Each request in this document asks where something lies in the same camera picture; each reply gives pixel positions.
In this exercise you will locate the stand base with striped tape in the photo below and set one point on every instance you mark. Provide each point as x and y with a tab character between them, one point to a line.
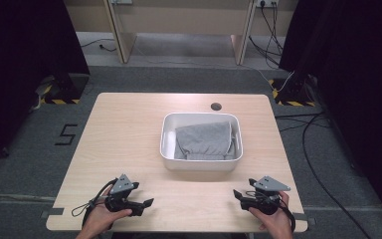
66	88
293	93

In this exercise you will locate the grey pants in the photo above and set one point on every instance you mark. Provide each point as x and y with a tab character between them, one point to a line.
202	139

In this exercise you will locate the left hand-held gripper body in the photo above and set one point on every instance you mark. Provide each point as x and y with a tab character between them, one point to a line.
119	200

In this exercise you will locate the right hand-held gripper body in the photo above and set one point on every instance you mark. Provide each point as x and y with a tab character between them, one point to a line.
267	202

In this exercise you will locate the grey tape strip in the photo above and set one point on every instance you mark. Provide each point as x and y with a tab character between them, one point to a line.
51	212
306	220

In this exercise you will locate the black curtain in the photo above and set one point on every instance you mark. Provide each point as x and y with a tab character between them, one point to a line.
20	49
354	66

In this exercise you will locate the person's left hand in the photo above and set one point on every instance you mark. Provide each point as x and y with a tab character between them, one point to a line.
101	222

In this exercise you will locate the light wooden desk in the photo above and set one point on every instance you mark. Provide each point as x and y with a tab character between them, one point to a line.
179	16

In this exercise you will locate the white wall socket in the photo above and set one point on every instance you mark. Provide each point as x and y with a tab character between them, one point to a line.
267	2

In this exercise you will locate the white plastic bin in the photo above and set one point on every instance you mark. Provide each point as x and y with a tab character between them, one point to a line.
169	132

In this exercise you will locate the person's right hand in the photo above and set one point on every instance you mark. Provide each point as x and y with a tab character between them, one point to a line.
278	224

